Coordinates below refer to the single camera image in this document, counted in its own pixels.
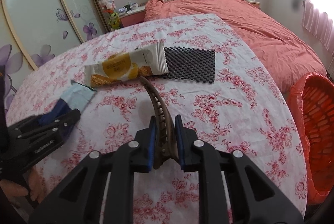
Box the blue and teal wrapper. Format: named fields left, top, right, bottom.
left=52, top=80, right=97, bottom=114

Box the floral pink tablecloth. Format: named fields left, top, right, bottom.
left=7, top=14, right=307, bottom=223

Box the sliding door wardrobe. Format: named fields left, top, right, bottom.
left=1, top=0, right=106, bottom=99

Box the white mug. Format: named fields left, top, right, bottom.
left=130, top=2, right=139, bottom=10

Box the yellow white snack packet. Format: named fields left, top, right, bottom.
left=84, top=41, right=169, bottom=88

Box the yellow green plush toy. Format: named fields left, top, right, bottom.
left=108, top=12, right=122, bottom=31

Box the right nightstand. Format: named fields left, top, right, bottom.
left=244, top=0, right=260, bottom=9

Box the person's left hand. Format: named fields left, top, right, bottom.
left=1, top=167, right=45, bottom=203

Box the dark mug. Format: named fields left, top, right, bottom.
left=124, top=5, right=131, bottom=11

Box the black mesh mat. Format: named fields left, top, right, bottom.
left=134, top=46, right=216, bottom=85

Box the pink curtain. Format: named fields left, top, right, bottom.
left=302, top=0, right=333, bottom=54

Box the brown hair claw clip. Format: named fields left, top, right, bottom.
left=139, top=76, right=179, bottom=170

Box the orange laundry basket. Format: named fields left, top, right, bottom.
left=287, top=73, right=333, bottom=205

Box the pink left nightstand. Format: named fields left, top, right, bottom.
left=120, top=6, right=145, bottom=27

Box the bed with salmon duvet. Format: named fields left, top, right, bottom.
left=145, top=0, right=327, bottom=93

